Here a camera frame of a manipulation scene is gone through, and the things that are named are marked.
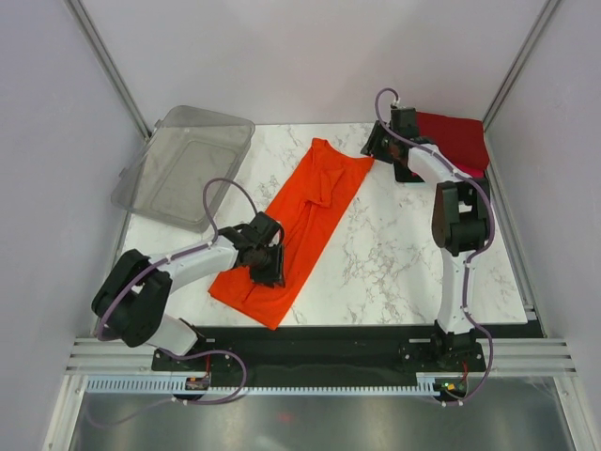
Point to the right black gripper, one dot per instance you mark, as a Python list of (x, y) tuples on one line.
[(371, 146)]

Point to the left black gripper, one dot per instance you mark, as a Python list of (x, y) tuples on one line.
[(275, 273)]

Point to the orange t shirt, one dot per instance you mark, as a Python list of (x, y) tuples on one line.
[(309, 206)]

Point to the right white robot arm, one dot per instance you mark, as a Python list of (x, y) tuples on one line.
[(461, 225)]

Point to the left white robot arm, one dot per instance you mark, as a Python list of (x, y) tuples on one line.
[(132, 300)]

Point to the black folded shirt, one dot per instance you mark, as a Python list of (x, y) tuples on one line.
[(434, 173)]

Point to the dark red folded shirt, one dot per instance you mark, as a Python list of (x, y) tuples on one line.
[(460, 140)]

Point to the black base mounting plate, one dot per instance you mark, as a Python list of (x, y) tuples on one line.
[(338, 354)]

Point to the pink folded shirt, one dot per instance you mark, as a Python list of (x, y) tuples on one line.
[(471, 172)]

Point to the clear plastic bin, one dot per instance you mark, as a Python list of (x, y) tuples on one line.
[(176, 179)]

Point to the left aluminium rail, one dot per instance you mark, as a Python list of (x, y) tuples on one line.
[(89, 356)]

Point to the white slotted cable duct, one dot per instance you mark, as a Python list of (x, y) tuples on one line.
[(179, 385)]

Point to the right aluminium frame post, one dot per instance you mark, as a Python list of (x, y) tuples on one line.
[(538, 29)]

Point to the aluminium frame post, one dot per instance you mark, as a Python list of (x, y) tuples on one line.
[(538, 29), (100, 50)]

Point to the left aluminium frame post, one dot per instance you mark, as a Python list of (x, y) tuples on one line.
[(100, 50)]

